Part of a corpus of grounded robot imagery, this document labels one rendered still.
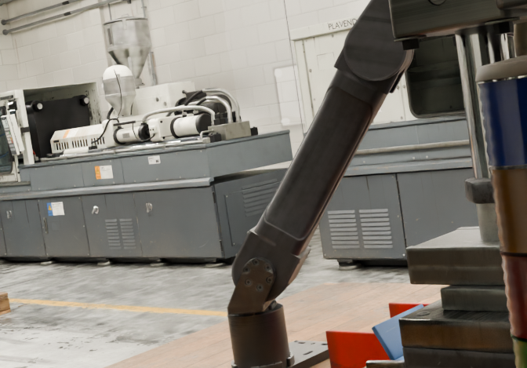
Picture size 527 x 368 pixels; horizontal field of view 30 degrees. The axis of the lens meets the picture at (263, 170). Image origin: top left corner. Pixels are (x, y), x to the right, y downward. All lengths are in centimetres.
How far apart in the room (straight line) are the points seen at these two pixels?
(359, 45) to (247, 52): 893
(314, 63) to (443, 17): 607
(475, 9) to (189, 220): 721
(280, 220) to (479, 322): 42
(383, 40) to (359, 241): 568
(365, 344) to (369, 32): 31
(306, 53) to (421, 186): 126
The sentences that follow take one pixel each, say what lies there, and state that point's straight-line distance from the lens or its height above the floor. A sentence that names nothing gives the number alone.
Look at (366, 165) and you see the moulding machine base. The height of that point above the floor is 71.
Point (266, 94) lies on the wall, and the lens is 978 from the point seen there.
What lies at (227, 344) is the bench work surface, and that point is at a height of 90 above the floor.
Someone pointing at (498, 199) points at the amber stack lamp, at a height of 114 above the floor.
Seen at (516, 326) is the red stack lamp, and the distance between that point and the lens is 42.
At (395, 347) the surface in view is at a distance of 77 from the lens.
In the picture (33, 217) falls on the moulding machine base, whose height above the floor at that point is 46.
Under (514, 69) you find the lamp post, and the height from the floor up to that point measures 119.
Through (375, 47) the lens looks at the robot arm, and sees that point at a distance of 99.
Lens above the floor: 119
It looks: 4 degrees down
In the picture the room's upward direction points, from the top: 8 degrees counter-clockwise
